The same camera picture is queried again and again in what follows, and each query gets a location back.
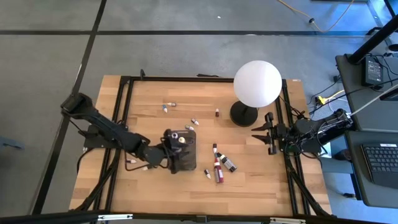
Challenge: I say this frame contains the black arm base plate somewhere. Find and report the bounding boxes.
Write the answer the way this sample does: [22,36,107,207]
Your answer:
[83,124,129,149]
[277,128,323,154]

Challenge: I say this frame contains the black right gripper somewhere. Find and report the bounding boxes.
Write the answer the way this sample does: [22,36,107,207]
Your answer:
[251,111,289,156]

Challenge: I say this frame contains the smoky transparent plastic bin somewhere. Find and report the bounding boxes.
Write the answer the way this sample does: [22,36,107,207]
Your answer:
[164,129,198,174]

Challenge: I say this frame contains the large red food coloring bottle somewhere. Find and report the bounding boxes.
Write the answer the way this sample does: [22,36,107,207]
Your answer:
[213,157,224,184]

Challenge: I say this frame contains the white globe lamp black base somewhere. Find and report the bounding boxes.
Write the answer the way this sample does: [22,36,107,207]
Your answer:
[229,60,283,128]

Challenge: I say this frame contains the yellow floor cable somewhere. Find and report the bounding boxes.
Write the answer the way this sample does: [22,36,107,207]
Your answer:
[276,0,355,34]

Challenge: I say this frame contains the large black food coloring bottle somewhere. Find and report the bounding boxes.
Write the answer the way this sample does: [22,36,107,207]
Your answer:
[216,152,238,173]

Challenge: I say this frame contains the gray desk with adapter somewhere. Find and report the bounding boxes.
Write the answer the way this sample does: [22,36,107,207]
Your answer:
[335,53,398,133]

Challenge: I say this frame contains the black camera rig bar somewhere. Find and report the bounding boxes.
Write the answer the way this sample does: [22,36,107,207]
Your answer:
[0,210,398,224]

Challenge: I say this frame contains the black aluminium table frame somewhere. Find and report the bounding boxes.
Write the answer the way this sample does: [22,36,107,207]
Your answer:
[70,74,332,218]

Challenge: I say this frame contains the black power adapter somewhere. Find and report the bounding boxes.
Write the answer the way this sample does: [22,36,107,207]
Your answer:
[361,55,384,88]

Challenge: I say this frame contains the black slanted pole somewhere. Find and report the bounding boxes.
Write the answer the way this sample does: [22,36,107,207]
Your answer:
[346,14,398,65]

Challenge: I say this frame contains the gray desk with laptop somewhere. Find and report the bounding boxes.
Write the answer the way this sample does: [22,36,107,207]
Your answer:
[344,129,398,208]

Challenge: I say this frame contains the black laptop keyboard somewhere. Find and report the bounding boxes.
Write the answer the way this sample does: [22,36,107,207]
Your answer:
[360,142,398,190]

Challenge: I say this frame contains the yellow plug cable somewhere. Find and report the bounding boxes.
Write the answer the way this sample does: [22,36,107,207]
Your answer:
[316,89,346,106]

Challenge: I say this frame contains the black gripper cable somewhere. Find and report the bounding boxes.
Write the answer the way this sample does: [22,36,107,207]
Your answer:
[124,146,170,172]

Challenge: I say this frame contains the long white cable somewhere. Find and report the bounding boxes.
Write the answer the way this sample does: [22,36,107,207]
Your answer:
[348,83,398,116]

